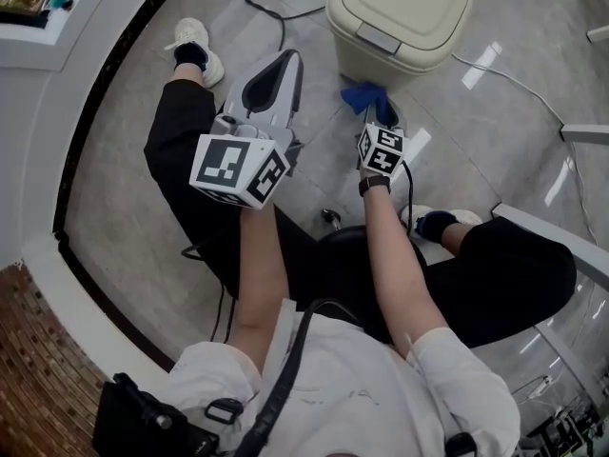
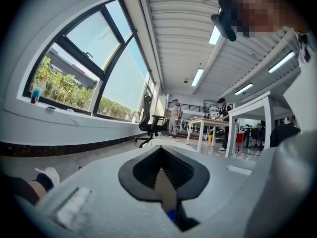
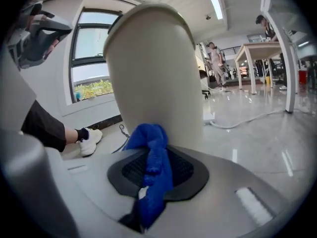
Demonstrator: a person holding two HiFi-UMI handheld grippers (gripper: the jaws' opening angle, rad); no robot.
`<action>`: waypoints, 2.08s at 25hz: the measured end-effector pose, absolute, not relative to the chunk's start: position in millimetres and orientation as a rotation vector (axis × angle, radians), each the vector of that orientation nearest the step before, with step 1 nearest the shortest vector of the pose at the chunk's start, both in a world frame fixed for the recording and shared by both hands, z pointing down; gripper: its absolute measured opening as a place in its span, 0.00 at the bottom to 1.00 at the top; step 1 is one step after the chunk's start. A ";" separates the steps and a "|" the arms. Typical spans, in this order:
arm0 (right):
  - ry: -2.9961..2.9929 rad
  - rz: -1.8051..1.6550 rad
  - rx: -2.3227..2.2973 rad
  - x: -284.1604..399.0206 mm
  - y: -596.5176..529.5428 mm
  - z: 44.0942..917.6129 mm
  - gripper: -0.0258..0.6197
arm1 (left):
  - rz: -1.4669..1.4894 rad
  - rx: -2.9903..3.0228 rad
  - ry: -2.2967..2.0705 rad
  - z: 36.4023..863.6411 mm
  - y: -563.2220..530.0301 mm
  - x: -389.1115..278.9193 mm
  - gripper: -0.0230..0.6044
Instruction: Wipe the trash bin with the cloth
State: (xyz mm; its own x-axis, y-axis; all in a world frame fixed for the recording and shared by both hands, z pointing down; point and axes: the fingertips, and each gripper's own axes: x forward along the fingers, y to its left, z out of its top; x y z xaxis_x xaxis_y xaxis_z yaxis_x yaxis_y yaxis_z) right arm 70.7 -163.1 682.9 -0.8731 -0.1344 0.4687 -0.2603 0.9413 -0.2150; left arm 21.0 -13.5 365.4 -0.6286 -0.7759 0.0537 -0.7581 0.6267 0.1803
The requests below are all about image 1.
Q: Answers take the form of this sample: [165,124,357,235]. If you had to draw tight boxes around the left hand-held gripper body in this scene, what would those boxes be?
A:
[188,113,305,210]

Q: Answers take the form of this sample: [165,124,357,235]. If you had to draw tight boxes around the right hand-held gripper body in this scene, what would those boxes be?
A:
[354,120,410,179]

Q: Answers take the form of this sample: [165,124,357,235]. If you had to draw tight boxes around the blue cloth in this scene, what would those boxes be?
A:
[340,81,396,128]

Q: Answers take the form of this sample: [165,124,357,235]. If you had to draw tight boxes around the beige plastic trash bin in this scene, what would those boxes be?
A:
[325,0,476,92]

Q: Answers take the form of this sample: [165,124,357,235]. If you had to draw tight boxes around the person's right forearm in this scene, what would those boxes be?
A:
[361,190,448,356]

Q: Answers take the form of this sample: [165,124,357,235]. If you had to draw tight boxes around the person's left forearm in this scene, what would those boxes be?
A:
[226,206,291,366]

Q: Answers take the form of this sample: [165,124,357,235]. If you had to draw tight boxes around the person's black trousers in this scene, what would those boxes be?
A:
[143,78,578,349]

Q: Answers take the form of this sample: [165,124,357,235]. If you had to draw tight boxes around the dark wristwatch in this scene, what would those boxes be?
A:
[358,174,392,198]

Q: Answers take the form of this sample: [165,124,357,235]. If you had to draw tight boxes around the person's left white shoe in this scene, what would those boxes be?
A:
[164,16,226,89]

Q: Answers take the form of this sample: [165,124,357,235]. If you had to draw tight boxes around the person's white shoe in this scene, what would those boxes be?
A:
[164,16,226,89]
[399,204,484,240]

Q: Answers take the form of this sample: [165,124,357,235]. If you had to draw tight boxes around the black stool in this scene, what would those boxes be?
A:
[316,207,424,275]

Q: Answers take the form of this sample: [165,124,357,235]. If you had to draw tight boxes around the person's right white shoe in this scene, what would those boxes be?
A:
[399,204,484,240]

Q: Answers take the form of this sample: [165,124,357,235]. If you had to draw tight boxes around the white table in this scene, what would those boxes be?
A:
[491,14,609,408]

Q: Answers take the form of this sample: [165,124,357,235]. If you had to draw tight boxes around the white curved window ledge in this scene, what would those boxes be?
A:
[0,0,191,375]

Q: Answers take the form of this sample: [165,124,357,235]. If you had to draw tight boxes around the person's white shirt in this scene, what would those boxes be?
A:
[159,297,521,457]

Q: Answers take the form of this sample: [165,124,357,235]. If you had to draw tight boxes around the black chest-mounted device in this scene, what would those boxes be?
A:
[91,372,223,457]

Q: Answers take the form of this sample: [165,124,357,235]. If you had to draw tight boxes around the small white power strip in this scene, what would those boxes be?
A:
[518,372,554,402]

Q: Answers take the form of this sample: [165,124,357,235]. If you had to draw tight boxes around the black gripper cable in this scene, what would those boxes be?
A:
[399,159,416,230]
[180,243,237,345]

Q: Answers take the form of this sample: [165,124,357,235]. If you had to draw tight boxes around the black power cable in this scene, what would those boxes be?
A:
[229,0,328,51]

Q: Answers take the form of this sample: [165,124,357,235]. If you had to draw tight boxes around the thick white cord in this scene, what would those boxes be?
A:
[450,50,599,248]

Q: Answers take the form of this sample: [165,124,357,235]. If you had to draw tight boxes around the black shoulder strap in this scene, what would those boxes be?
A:
[237,297,363,457]

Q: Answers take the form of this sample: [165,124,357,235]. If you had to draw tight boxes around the black window frame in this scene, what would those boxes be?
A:
[0,0,72,30]

